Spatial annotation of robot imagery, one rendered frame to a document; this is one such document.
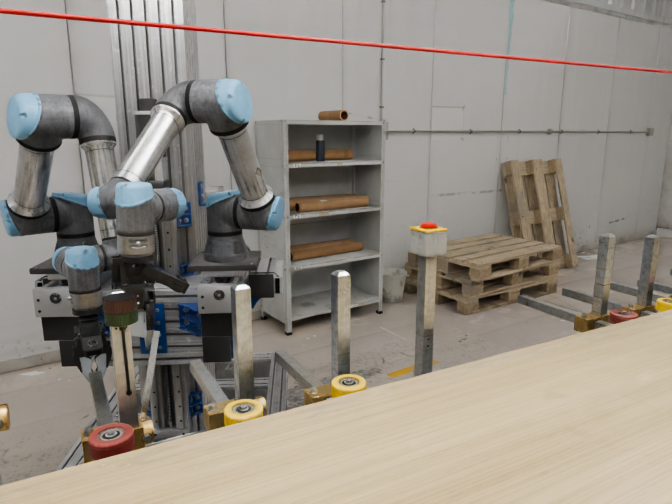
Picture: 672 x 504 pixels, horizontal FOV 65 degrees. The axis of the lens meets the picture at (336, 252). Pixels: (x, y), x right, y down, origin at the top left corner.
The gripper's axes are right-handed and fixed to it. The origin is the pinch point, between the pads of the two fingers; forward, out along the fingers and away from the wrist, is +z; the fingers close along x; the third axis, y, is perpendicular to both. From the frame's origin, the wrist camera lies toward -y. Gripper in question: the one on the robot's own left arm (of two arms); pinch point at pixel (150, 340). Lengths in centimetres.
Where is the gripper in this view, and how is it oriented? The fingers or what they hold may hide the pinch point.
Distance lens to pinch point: 127.8
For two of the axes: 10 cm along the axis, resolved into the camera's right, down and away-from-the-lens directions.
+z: -0.3, 9.8, 1.9
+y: -8.9, 0.6, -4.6
